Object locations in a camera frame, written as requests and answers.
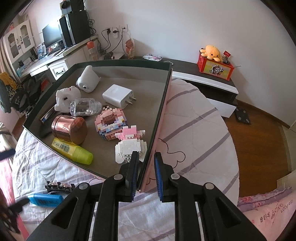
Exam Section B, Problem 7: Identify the rose gold metal cup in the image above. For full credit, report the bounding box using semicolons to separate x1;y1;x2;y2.
51;115;88;145

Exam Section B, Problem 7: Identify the pink white brick figure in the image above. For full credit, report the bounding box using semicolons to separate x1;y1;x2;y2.
115;125;147;164

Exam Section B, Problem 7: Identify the white desk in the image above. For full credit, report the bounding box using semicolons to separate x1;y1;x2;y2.
16;35;98;80

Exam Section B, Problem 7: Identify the black hair clip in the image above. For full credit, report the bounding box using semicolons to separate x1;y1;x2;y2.
45;181;75;194

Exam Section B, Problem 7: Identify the black computer tower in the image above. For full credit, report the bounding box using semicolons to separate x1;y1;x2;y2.
59;10;91;47

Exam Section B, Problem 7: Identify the orange octopus plush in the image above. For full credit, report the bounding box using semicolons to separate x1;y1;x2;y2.
200;45;221;62

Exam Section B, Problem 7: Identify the white low side cabinet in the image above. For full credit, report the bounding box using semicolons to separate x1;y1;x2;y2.
126;57;238;118

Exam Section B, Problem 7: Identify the white striped quilt cover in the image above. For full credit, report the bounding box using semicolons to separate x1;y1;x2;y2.
12;78;239;240

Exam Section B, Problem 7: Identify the orange cap bottle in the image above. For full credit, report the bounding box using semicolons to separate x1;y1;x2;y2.
86;41;96;61

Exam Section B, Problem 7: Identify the blue gold long box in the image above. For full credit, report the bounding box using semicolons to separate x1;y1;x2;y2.
40;105;56;123

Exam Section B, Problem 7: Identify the black speaker box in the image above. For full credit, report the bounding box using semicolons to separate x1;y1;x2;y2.
60;0;84;15

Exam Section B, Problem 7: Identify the pink green storage box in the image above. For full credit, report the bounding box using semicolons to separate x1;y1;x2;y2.
24;60;172;191

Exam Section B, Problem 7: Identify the red cartoon storage box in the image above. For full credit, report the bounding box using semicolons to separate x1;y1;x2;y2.
197;54;234;81

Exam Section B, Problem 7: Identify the blue plastic case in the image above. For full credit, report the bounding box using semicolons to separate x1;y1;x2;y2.
28;193;64;207

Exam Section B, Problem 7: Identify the white plastic cone device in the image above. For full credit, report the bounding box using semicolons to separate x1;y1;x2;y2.
76;65;101;93

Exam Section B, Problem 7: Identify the white power adapter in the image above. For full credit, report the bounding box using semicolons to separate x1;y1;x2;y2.
102;84;137;109

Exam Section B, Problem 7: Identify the black computer monitor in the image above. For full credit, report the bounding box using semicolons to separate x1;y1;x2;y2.
42;22;63;51

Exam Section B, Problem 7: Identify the white glass door cabinet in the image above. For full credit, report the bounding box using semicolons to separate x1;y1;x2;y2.
4;20;35;63

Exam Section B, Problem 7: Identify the yellow highlighter tube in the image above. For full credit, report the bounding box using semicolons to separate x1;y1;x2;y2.
51;138;93;165

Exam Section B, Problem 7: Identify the pink donut brick model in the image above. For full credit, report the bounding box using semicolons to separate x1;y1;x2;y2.
94;106;127;141

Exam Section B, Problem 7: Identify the clear plastic bottle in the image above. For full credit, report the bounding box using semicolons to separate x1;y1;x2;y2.
70;98;103;116

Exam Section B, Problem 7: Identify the black office chair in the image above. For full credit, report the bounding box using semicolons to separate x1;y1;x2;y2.
0;71;45;114

